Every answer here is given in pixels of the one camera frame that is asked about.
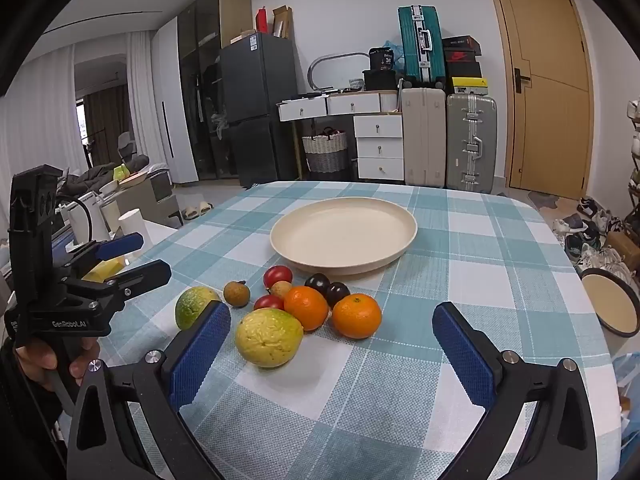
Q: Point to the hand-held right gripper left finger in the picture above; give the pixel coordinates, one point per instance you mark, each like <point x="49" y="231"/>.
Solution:
<point x="200" y="350"/>

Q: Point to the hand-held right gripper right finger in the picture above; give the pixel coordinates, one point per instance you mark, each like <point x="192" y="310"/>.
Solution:
<point x="465" y="355"/>

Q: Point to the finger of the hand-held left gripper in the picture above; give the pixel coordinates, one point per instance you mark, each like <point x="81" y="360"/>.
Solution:
<point x="120" y="246"/>
<point x="145" y="272"/>

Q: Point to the green lemon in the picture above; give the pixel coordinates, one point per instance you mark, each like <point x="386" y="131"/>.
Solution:
<point x="192" y="305"/>

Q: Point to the brown longan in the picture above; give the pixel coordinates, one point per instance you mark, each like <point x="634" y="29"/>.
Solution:
<point x="281" y="289"/>
<point x="236" y="294"/>

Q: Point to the yellow lemon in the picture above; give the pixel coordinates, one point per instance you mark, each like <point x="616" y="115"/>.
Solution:
<point x="270" y="337"/>

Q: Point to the red tomato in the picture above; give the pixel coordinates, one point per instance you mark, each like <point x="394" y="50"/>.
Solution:
<point x="277" y="276"/>
<point x="268" y="302"/>

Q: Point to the orange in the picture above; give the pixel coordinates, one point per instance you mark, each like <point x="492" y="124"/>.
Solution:
<point x="306" y="307"/>
<point x="356" y="316"/>

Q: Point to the cream round plate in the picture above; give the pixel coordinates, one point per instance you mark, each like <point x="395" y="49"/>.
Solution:
<point x="345" y="232"/>

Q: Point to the person's left hand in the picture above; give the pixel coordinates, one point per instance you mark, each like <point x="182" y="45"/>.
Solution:
<point x="37" y="362"/>

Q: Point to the white cylindrical cup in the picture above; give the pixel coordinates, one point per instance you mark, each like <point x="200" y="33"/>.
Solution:
<point x="131" y="220"/>

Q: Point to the white jug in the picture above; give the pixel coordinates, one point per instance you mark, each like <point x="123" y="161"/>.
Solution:
<point x="100" y="225"/>

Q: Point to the yellow packet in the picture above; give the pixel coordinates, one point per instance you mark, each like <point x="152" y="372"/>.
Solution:
<point x="102" y="270"/>

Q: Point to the grey low cabinet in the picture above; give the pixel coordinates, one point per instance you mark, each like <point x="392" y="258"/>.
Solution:
<point x="150" y="200"/>

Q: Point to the beige slipper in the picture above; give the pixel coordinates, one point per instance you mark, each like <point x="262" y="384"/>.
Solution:
<point x="205" y="208"/>
<point x="190" y="212"/>

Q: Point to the dark cloth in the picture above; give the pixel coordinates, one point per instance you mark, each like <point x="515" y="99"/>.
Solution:
<point x="95" y="172"/>

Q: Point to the teal checked tablecloth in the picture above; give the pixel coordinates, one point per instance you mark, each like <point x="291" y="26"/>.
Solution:
<point x="450" y="270"/>

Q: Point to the grey office chair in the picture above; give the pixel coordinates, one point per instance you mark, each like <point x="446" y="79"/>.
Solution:
<point x="127" y="145"/>

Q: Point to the brown curtain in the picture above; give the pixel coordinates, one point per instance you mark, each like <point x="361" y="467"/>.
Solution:
<point x="107" y="120"/>

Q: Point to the dark purple plum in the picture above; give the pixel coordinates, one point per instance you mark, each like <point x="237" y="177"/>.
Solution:
<point x="316" y="282"/>
<point x="337" y="292"/>

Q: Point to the white wardrobe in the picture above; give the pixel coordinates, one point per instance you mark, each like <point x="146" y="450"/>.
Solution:
<point x="172" y="110"/>

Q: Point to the white sheer curtain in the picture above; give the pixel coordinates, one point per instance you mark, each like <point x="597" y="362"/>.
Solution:
<point x="140" y="90"/>
<point x="35" y="120"/>

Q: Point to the round white basin black rim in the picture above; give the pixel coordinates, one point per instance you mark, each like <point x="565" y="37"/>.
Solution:
<point x="607" y="300"/>

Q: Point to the light blue plastic bag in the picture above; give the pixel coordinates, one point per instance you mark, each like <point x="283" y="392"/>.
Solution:
<point x="627" y="395"/>

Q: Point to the pile of sneakers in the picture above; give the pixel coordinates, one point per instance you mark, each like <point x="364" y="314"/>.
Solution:
<point x="587" y="240"/>

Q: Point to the brown cardboard box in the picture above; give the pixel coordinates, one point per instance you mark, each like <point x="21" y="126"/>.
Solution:
<point x="622" y="247"/>

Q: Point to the black refrigerator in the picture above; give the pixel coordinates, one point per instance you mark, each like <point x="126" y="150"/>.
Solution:
<point x="257" y="110"/>

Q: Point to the dark glass-door cabinet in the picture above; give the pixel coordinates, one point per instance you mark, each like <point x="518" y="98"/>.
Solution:
<point x="200" y="60"/>

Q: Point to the silver suitcase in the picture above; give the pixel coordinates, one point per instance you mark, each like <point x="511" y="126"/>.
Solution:
<point x="471" y="140"/>

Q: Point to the woven laundry basket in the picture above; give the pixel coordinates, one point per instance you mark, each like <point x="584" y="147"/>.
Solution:
<point x="325" y="152"/>

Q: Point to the white drawer dresser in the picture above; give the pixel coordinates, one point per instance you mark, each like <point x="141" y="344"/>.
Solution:
<point x="380" y="150"/>

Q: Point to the beige suitcase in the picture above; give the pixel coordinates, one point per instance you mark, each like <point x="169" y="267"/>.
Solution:
<point x="424" y="135"/>

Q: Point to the yellow and black shoe box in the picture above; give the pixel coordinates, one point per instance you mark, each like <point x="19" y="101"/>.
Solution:
<point x="466" y="86"/>

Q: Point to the oval silver-framed mirror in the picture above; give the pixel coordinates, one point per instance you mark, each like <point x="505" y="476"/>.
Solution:
<point x="335" y="72"/>

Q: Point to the open cardboard box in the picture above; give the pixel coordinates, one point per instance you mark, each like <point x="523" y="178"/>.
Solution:
<point x="282" y="22"/>

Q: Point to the wooden door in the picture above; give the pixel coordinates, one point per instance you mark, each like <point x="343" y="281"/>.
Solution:
<point x="542" y="85"/>

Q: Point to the small white basket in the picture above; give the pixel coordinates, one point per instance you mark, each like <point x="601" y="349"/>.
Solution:
<point x="355" y="85"/>

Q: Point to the black storage box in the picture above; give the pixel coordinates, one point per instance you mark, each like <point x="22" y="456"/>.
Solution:
<point x="381" y="81"/>

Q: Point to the red and black shoe box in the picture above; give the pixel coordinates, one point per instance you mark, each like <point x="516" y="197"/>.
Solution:
<point x="462" y="65"/>

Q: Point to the black carton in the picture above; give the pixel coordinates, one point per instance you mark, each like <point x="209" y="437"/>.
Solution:
<point x="382" y="59"/>

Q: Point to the teal suitcase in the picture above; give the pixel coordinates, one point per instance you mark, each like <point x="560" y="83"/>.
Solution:
<point x="420" y="45"/>

